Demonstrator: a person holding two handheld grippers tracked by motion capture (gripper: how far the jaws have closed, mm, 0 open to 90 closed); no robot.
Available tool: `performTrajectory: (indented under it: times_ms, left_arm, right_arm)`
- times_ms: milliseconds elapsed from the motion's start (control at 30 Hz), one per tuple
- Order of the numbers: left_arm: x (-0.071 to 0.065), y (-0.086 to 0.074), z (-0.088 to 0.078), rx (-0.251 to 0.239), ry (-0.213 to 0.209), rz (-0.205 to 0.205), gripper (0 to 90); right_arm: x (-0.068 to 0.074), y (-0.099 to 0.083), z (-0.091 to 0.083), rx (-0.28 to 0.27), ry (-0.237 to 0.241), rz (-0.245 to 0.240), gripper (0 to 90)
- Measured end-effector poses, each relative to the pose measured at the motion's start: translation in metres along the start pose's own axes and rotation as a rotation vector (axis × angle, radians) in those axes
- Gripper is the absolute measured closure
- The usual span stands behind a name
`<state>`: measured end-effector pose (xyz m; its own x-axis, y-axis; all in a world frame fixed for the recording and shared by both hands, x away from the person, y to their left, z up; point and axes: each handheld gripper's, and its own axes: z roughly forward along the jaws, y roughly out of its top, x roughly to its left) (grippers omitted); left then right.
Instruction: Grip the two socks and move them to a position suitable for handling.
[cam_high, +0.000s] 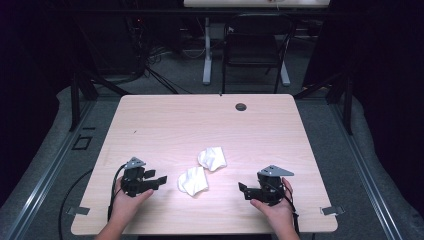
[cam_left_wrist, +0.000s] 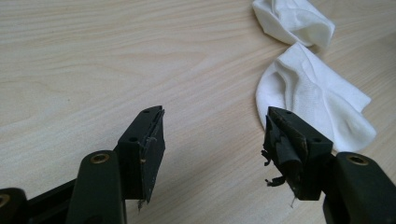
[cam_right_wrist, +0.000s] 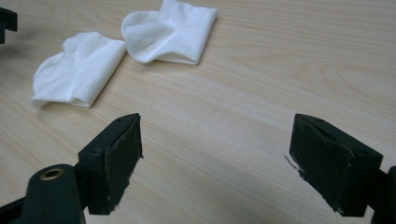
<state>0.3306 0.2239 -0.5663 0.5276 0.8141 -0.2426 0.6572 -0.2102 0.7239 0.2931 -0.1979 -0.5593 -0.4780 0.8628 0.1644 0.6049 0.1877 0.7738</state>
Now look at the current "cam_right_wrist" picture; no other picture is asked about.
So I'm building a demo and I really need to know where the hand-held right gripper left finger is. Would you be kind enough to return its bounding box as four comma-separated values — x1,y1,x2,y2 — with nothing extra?
78,112,144,216

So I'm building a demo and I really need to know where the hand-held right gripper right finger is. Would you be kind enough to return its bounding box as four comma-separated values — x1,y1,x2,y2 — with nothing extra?
289,113,384,218

